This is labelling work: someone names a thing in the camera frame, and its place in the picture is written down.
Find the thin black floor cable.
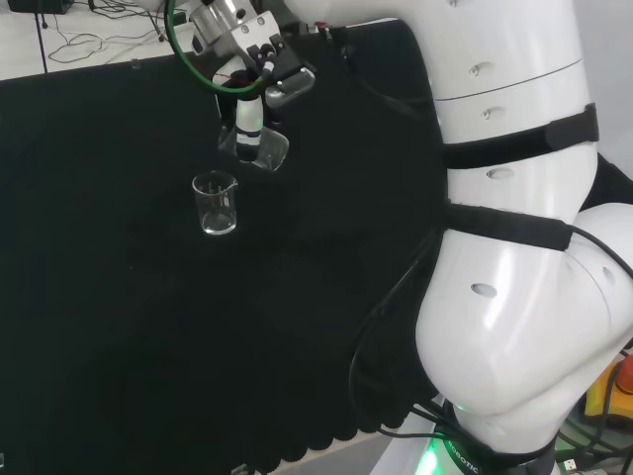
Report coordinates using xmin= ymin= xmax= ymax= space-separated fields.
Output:
xmin=29 ymin=0 xmax=172 ymax=65

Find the black bench cloth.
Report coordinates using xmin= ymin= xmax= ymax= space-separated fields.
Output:
xmin=0 ymin=18 xmax=633 ymax=475

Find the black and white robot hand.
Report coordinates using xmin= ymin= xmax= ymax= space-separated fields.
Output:
xmin=213 ymin=68 xmax=272 ymax=163

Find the yellow stop button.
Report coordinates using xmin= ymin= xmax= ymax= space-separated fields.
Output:
xmin=585 ymin=354 xmax=633 ymax=432

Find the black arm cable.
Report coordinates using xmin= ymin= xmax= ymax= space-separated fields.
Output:
xmin=347 ymin=232 xmax=489 ymax=459

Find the green cable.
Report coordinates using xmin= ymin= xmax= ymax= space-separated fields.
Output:
xmin=165 ymin=0 xmax=266 ymax=95

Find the black box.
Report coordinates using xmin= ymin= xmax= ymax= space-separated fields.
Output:
xmin=7 ymin=0 xmax=75 ymax=16

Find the clear glass beaker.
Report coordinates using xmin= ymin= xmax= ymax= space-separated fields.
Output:
xmin=191 ymin=170 xmax=239 ymax=237
xmin=217 ymin=123 xmax=291 ymax=173

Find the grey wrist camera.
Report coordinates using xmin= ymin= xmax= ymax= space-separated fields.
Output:
xmin=264 ymin=66 xmax=317 ymax=108

